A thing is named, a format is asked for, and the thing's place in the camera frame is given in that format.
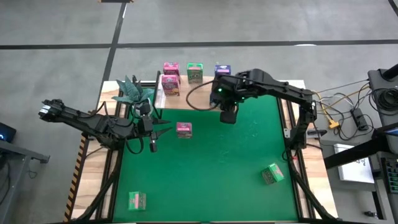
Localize black diagonal beam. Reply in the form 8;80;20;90
323;123;398;170

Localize backlit keyboard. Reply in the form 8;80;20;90
385;157;398;194

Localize pink Raisin Bran cereal box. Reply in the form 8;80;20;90
162;61;181;76
175;121;193;139
160;74;181;97

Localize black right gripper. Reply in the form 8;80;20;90
210;73;248;125

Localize artificial green leafy plant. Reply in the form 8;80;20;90
111;75;155;106

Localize grey metal side desk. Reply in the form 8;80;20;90
0;139;50;215

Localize orange black hazard strip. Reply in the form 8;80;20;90
63;133;90;222

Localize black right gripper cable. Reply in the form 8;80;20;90
185;80;221;112

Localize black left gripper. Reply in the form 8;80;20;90
136;101;174;154

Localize black metal table frame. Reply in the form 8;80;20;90
63;73;340;224

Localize grey equipment cart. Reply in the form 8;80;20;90
366;68;398;224

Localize green Apple Jacks cereal box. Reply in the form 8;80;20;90
127;191;147;212
186;62;205;85
261;163;285;185

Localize wooden shelf with black legs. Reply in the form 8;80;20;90
154;70;239;124

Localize green table mat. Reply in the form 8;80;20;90
112;85;299;223

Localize yellow cable with plug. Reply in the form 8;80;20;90
307;90;340;130

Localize coiled black cable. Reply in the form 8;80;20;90
371;88;398;112

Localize black power strip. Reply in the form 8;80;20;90
350;108;370;131

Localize white printed sheet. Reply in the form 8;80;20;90
333;142;376;184

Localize black device with blue light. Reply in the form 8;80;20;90
0;122;17;143

